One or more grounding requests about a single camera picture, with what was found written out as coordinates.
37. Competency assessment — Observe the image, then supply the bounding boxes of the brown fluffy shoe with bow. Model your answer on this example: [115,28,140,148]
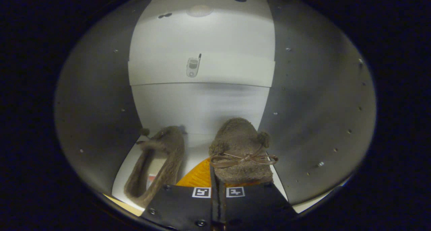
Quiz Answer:
[124,125,186,208]
[209,118,279,185]

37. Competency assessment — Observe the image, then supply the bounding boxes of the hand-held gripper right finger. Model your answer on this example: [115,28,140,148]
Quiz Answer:
[218,180,298,231]

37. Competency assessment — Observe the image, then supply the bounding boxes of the white cabinet shelf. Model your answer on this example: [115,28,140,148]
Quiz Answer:
[128,53,276,87]

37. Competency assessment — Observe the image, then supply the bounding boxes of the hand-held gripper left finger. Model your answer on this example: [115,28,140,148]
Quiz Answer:
[141,158,219,231]

